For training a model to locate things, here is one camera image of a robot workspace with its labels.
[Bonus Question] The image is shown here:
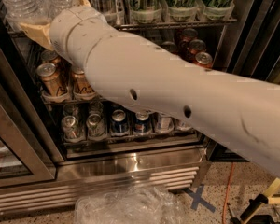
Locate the white padded gripper finger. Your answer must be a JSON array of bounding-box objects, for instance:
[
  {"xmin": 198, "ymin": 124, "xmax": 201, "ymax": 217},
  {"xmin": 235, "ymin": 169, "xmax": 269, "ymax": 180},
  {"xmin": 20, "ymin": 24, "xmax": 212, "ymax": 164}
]
[{"xmin": 72, "ymin": 0, "xmax": 91, "ymax": 7}]

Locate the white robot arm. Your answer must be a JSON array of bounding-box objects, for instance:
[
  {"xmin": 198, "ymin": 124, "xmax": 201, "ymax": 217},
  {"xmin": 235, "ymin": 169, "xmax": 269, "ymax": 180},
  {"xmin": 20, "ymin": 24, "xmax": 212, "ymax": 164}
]
[{"xmin": 21, "ymin": 1, "xmax": 280, "ymax": 178}]

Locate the stainless steel fridge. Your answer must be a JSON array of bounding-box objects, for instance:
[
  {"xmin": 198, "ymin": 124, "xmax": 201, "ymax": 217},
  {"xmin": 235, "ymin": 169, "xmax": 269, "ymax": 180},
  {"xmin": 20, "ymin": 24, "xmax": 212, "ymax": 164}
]
[{"xmin": 0, "ymin": 0, "xmax": 280, "ymax": 217}]

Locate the left glass fridge door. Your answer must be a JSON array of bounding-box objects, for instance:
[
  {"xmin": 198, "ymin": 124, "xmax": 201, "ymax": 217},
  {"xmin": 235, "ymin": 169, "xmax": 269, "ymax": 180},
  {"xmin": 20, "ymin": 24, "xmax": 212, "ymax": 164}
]
[{"xmin": 0, "ymin": 83, "xmax": 56, "ymax": 188}]

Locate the glass fridge door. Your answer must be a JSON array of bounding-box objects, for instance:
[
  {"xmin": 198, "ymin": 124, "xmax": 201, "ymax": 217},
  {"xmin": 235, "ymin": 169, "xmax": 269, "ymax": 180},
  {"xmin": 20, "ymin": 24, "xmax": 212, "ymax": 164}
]
[
  {"xmin": 0, "ymin": 83, "xmax": 56, "ymax": 188},
  {"xmin": 206, "ymin": 0, "xmax": 280, "ymax": 162}
]

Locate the left white cap bottle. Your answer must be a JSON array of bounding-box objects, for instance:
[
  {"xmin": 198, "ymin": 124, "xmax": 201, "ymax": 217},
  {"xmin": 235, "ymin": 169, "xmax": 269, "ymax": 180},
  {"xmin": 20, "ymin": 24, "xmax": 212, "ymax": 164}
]
[{"xmin": 156, "ymin": 113, "xmax": 173, "ymax": 133}]

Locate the white cap bottle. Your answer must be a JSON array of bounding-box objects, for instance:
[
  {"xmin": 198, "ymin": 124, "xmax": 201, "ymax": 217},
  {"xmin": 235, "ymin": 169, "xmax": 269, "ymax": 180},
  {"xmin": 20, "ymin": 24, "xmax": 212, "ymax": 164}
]
[
  {"xmin": 156, "ymin": 113, "xmax": 173, "ymax": 133},
  {"xmin": 175, "ymin": 119, "xmax": 191, "ymax": 131}
]

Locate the right white cap bottle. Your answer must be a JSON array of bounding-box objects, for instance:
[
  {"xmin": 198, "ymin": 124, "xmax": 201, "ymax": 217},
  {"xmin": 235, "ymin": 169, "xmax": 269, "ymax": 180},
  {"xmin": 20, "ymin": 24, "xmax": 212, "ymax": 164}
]
[{"xmin": 175, "ymin": 119, "xmax": 191, "ymax": 131}]

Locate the right glass fridge door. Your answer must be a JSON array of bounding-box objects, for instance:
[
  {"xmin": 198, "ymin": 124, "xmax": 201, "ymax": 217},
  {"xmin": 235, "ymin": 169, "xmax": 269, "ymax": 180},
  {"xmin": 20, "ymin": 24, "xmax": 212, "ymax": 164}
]
[{"xmin": 206, "ymin": 0, "xmax": 280, "ymax": 162}]

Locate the second row left orange can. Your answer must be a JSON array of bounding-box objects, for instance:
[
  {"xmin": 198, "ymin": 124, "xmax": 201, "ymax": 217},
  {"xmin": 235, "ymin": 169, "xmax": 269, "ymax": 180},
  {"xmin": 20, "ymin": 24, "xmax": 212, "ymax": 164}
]
[{"xmin": 40, "ymin": 49, "xmax": 63, "ymax": 69}]

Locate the front left orange can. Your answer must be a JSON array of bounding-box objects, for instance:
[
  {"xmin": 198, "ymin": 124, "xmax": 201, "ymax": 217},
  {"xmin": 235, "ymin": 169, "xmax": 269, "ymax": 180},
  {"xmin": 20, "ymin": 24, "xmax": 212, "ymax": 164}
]
[{"xmin": 36, "ymin": 63, "xmax": 67, "ymax": 97}]

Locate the bottom left silver can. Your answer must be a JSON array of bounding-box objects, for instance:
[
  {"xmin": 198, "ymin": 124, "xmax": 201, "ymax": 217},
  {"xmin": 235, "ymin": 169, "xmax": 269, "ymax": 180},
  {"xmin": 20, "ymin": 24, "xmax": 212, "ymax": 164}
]
[{"xmin": 61, "ymin": 116, "xmax": 82, "ymax": 140}]

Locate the silver can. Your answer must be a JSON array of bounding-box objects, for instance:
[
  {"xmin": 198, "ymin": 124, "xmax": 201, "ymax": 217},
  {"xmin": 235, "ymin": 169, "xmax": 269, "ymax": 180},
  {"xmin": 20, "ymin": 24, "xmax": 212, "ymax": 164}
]
[
  {"xmin": 61, "ymin": 116, "xmax": 82, "ymax": 140},
  {"xmin": 86, "ymin": 113, "xmax": 105, "ymax": 138}
]

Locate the second row left cola can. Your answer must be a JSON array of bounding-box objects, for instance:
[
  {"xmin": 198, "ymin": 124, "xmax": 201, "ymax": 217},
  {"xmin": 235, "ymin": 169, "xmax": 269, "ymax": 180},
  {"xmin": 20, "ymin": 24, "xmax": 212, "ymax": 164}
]
[{"xmin": 161, "ymin": 41, "xmax": 178, "ymax": 54}]

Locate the second row cola can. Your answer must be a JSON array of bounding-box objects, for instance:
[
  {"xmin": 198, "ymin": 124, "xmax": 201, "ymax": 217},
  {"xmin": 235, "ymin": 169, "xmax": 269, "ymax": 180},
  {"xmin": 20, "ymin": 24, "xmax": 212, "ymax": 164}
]
[
  {"xmin": 186, "ymin": 39, "xmax": 206, "ymax": 60},
  {"xmin": 161, "ymin": 41, "xmax": 178, "ymax": 54}
]

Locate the back cola can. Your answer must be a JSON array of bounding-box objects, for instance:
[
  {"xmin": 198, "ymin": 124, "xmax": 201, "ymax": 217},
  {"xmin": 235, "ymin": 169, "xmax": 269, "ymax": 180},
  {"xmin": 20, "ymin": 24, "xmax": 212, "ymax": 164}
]
[{"xmin": 175, "ymin": 28, "xmax": 198, "ymax": 45}]

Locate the bottom left blue can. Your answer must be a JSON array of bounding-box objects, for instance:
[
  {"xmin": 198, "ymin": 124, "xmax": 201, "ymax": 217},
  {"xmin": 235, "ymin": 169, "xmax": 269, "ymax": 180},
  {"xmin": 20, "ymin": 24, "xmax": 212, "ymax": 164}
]
[{"xmin": 111, "ymin": 109, "xmax": 129, "ymax": 136}]

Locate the blue can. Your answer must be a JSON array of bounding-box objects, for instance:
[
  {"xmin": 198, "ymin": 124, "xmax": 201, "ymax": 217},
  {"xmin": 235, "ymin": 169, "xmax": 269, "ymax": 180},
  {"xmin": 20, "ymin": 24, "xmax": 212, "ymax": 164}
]
[
  {"xmin": 111, "ymin": 109, "xmax": 129, "ymax": 136},
  {"xmin": 133, "ymin": 113, "xmax": 150, "ymax": 133}
]

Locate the second row right cola can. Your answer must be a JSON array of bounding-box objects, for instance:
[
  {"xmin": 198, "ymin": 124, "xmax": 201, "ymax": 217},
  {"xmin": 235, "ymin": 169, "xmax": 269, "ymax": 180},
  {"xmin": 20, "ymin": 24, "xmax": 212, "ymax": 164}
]
[{"xmin": 186, "ymin": 39, "xmax": 206, "ymax": 60}]

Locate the bottom right blue can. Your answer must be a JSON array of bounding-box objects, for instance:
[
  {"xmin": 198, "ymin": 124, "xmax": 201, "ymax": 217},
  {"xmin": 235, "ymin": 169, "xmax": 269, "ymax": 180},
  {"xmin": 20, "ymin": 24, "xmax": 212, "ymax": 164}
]
[{"xmin": 133, "ymin": 113, "xmax": 150, "ymax": 133}]

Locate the front right cola can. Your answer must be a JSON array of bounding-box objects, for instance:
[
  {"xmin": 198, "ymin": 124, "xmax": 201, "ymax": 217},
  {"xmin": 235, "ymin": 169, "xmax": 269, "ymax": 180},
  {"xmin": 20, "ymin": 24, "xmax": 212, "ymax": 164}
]
[{"xmin": 194, "ymin": 52, "xmax": 213, "ymax": 68}]

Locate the clear plastic bin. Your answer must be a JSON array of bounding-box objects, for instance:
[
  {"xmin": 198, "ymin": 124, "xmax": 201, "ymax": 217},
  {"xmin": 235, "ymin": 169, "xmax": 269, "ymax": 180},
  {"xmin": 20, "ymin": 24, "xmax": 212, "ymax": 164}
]
[{"xmin": 74, "ymin": 187, "xmax": 186, "ymax": 224}]

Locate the blue tape cross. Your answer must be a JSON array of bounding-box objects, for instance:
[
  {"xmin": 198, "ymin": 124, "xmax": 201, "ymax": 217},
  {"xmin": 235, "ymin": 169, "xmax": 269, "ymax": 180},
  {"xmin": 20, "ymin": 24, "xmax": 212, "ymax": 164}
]
[{"xmin": 183, "ymin": 185, "xmax": 216, "ymax": 213}]

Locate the yellow black stand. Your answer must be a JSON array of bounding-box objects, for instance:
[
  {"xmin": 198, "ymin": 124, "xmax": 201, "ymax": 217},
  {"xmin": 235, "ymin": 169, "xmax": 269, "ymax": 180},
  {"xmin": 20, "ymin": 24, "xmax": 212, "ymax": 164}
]
[{"xmin": 231, "ymin": 178, "xmax": 280, "ymax": 224}]

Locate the top wire shelf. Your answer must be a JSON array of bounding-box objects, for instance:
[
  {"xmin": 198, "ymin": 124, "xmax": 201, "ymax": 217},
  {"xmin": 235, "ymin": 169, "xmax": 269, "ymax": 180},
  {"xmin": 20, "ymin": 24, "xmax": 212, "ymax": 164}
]
[{"xmin": 7, "ymin": 16, "xmax": 238, "ymax": 38}]

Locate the wire shelf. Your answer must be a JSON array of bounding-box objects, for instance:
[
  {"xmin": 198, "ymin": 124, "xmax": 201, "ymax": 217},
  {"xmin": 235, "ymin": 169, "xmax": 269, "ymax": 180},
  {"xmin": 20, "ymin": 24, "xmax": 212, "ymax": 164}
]
[
  {"xmin": 41, "ymin": 91, "xmax": 105, "ymax": 105},
  {"xmin": 7, "ymin": 16, "xmax": 238, "ymax": 38}
]

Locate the middle wire shelf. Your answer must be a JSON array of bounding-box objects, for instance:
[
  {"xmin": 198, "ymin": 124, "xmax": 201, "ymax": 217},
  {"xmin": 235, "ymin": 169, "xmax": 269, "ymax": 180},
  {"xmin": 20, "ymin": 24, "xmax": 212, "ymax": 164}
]
[{"xmin": 41, "ymin": 91, "xmax": 105, "ymax": 105}]

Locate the orange cable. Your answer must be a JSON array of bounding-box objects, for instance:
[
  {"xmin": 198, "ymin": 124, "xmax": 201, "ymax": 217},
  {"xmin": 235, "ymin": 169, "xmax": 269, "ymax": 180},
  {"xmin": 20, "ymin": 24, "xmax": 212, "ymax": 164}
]
[{"xmin": 221, "ymin": 162, "xmax": 235, "ymax": 224}]

